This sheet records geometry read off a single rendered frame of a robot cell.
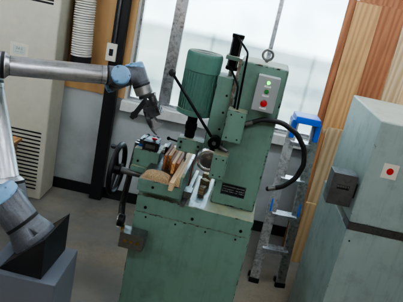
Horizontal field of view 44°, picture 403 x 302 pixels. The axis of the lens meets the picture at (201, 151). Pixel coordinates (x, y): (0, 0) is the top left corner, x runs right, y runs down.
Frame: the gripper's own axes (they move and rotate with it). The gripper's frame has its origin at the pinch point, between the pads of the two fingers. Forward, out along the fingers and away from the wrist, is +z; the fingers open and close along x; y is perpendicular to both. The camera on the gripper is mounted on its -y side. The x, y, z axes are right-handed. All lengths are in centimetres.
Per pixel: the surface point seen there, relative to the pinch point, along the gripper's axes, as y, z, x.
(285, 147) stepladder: 57, 46, 72
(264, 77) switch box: 62, -13, -17
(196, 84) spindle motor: 30.1, -18.1, -8.4
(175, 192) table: 8.2, 24.9, -26.4
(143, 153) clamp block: -8.1, 7.7, -3.4
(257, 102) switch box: 56, -3, -17
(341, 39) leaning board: 112, -3, 129
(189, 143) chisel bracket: 16.6, 9.5, -3.6
